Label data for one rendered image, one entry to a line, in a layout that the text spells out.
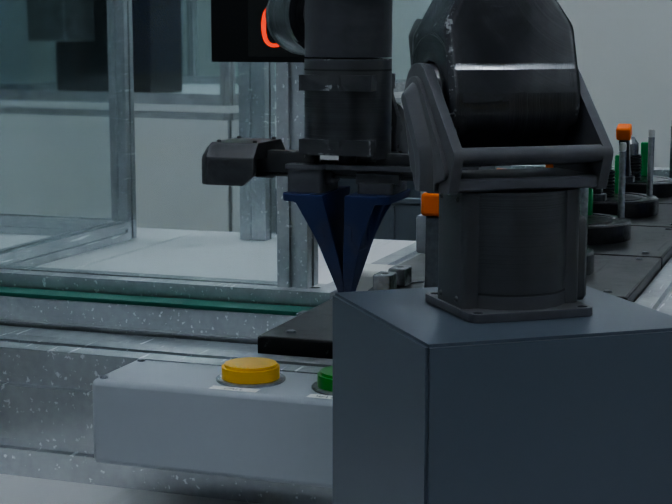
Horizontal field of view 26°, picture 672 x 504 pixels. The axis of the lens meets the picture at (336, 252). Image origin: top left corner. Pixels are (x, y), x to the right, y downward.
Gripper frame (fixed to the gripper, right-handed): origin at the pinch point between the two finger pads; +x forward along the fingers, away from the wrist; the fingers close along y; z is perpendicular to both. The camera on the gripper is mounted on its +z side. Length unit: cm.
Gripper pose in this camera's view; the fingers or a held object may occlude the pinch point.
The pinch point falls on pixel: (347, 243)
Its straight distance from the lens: 96.5
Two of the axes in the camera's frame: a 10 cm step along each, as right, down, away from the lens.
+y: -9.5, -0.5, 3.1
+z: 3.1, -1.4, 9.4
